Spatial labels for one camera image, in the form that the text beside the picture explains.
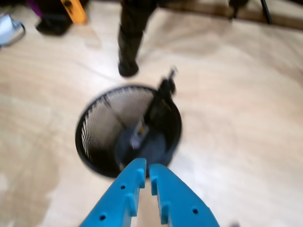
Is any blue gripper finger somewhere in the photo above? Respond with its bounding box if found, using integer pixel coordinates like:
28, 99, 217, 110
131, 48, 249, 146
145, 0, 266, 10
80, 158, 147, 227
149, 164, 221, 227

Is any black controller dock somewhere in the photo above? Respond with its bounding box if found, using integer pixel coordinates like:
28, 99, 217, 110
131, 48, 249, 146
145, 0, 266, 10
35, 0, 79, 36

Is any orange game controller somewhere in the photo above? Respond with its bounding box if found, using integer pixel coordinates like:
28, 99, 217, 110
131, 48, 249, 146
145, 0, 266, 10
60, 0, 87, 25

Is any black grip gel pen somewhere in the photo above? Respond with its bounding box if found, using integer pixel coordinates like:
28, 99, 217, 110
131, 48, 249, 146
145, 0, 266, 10
131, 66, 178, 149

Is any purple game controller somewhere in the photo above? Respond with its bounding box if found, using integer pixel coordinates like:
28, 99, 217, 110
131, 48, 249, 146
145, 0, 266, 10
26, 0, 44, 17

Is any black mesh pen holder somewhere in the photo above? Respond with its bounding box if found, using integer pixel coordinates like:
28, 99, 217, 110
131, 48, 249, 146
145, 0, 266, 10
75, 82, 183, 178

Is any black tripod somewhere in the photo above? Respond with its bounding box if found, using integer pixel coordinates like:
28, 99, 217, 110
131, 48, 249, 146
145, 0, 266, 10
117, 0, 273, 78

